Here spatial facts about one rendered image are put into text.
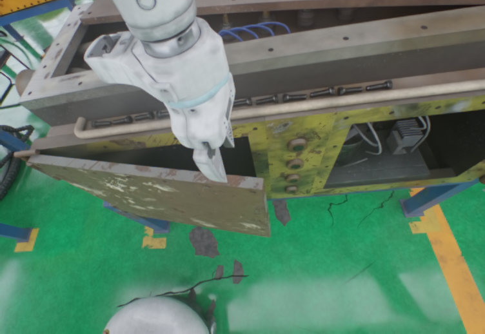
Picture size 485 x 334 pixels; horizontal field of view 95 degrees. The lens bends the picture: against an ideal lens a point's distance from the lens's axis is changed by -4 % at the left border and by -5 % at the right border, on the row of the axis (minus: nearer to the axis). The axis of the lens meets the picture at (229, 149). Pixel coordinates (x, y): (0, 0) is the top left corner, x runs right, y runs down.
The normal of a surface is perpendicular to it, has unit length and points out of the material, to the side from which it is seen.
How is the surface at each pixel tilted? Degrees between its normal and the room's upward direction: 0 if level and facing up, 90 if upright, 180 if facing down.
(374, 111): 90
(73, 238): 0
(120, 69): 90
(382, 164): 0
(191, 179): 0
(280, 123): 90
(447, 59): 90
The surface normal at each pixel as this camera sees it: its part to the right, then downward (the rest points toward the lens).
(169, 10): 0.63, 0.61
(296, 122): 0.02, 0.86
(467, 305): -0.18, -0.50
